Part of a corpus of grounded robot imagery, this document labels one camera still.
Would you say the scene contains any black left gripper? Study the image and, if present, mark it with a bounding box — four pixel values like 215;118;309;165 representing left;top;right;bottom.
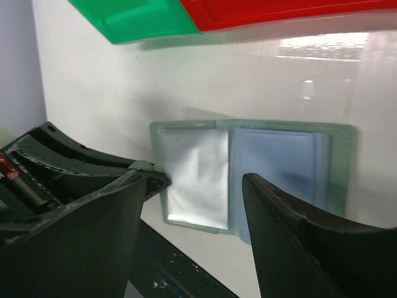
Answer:
1;122;170;245

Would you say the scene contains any green plastic bin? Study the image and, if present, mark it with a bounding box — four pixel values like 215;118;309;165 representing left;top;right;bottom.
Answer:
70;0;200;45

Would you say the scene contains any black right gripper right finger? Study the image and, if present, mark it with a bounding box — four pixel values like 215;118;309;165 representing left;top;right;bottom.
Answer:
242;173;396;297

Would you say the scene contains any red plastic bin middle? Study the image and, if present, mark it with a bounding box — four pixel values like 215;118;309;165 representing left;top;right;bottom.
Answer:
181;0;396;32

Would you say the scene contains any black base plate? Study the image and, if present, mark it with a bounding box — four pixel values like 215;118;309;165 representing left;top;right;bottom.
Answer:
128;220;236;298

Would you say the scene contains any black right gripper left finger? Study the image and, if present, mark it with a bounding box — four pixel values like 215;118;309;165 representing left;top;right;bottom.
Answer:
1;171;146;297

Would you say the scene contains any grey-green card holder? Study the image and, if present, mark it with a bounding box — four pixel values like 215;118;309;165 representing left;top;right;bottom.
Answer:
148;119;357;248

